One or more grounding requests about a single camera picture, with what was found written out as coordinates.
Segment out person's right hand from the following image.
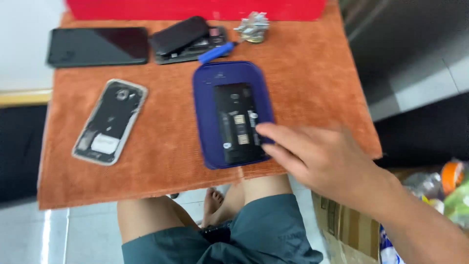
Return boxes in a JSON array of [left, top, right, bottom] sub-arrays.
[[255, 123, 402, 213]]

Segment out orange cloth mat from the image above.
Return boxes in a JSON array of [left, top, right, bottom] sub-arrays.
[[37, 0, 383, 210]]

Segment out opened black phone body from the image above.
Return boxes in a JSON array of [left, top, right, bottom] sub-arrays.
[[213, 82, 270, 164]]

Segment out cardboard box with bags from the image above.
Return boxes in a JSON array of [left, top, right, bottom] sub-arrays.
[[311, 158, 469, 264]]

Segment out blue plastic tray lid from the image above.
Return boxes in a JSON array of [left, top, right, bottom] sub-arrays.
[[192, 61, 276, 170]]

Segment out person's legs in shorts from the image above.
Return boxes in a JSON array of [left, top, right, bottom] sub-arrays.
[[117, 173, 324, 264]]

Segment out crumpled silver foil pile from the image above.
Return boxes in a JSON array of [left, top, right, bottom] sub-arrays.
[[234, 11, 270, 44]]

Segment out disassembled black phone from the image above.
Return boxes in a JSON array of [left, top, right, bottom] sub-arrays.
[[148, 16, 232, 65]]

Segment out red plastic box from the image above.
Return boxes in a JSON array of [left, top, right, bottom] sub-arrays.
[[65, 0, 327, 21]]

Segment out black smartphone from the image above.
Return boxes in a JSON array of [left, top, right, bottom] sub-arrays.
[[46, 27, 150, 69]]

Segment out blue handled screwdriver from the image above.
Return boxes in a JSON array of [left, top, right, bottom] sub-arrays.
[[197, 41, 238, 64]]

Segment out phone with silver frame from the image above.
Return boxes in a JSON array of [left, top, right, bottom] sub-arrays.
[[72, 78, 149, 166]]

